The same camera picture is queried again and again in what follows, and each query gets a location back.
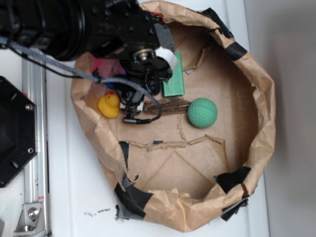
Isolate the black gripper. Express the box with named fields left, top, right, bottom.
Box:
left=84, top=0, right=178, bottom=123

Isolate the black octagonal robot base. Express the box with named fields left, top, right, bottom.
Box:
left=0, top=76, right=37, bottom=188

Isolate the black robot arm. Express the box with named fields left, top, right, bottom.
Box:
left=0, top=0, right=178, bottom=124

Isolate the green rectangular block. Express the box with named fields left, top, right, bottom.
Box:
left=162, top=51, right=185, bottom=97

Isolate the yellow rubber duck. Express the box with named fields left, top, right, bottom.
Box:
left=97, top=91, right=120, bottom=119

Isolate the brown bark wood piece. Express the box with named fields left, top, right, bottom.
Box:
left=143, top=97, right=191, bottom=115

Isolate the green dimpled ball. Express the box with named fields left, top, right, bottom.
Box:
left=188, top=98, right=218, bottom=128

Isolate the brown paper bag bin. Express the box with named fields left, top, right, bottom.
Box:
left=71, top=0, right=276, bottom=232

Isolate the grey braided cable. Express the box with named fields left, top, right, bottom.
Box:
left=0, top=36, right=163, bottom=125

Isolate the aluminium extrusion rail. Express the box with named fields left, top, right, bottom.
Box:
left=14, top=59, right=51, bottom=237

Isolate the metal corner bracket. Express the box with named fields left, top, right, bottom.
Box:
left=13, top=202, right=46, bottom=237

